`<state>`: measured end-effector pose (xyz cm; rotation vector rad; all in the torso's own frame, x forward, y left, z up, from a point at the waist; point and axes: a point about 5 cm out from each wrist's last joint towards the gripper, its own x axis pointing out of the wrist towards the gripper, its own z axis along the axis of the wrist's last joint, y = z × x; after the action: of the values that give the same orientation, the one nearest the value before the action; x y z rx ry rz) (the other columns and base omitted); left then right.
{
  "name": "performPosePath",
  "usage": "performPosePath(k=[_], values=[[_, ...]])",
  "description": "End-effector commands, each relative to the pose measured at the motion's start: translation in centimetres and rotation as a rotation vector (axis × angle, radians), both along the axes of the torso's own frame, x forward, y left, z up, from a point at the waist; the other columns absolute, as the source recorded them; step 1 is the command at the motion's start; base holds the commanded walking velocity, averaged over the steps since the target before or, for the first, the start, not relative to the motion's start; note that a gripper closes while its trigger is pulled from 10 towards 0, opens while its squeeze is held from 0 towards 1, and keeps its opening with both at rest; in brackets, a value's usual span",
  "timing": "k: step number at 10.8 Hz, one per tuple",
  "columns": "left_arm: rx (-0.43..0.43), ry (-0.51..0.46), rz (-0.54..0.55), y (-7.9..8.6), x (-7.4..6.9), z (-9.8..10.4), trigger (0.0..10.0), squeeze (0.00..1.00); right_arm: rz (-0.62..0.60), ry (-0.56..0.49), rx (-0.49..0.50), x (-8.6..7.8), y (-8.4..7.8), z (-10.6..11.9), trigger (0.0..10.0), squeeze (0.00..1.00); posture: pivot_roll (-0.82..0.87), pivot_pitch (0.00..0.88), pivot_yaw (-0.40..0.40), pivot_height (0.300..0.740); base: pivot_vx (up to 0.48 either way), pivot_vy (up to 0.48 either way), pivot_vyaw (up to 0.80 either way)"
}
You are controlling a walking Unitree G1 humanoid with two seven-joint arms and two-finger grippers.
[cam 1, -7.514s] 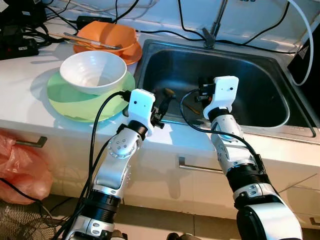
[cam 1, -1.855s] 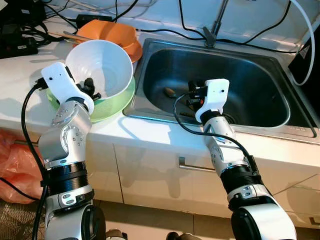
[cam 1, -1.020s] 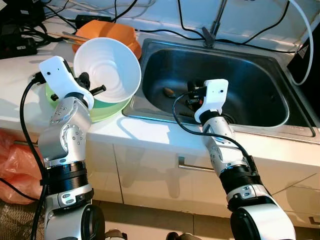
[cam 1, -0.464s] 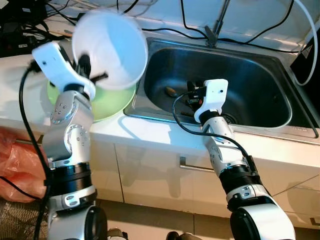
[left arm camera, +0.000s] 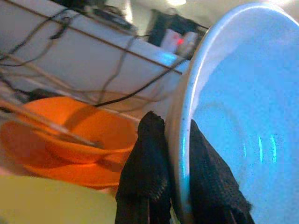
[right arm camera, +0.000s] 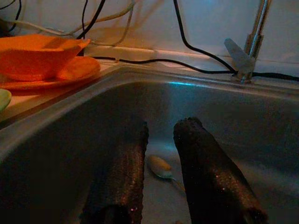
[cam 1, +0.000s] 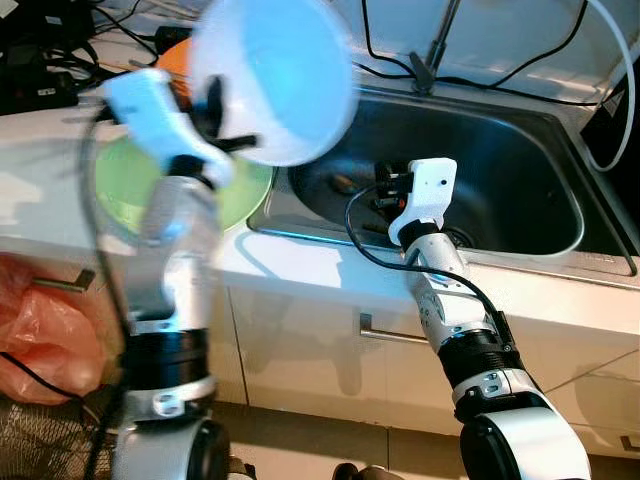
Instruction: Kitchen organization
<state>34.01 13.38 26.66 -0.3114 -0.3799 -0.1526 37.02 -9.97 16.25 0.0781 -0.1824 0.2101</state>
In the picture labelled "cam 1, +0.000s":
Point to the white bowl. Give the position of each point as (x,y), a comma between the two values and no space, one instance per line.
(280,80)

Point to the light green plate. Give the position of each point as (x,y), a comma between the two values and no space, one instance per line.
(125,190)

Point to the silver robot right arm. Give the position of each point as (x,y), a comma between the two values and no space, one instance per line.
(450,300)

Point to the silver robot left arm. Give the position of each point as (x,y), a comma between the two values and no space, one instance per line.
(175,260)

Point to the white kitchen cabinet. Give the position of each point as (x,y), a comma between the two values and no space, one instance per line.
(290,370)

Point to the orange bowl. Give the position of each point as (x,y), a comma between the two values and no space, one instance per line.
(175,70)

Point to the stainless steel sink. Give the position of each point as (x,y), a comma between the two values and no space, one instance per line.
(520,170)

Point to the grey metal faucet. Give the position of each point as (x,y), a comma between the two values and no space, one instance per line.
(440,45)

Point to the black power strip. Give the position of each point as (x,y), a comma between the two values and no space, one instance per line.
(40,90)

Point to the black box device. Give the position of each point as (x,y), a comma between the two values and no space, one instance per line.
(45,30)

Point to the red plastic bag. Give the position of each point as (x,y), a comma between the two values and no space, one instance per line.
(45,330)

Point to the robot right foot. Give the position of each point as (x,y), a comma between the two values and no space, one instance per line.
(362,472)

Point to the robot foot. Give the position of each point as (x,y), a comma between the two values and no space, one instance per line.
(362,472)
(240,470)

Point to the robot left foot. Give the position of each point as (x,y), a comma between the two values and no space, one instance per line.
(240,470)

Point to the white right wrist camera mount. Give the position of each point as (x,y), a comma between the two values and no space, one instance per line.
(430,195)

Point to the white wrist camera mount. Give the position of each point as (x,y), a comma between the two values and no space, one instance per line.
(430,195)
(160,115)

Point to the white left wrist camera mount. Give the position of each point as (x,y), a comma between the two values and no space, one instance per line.
(160,115)

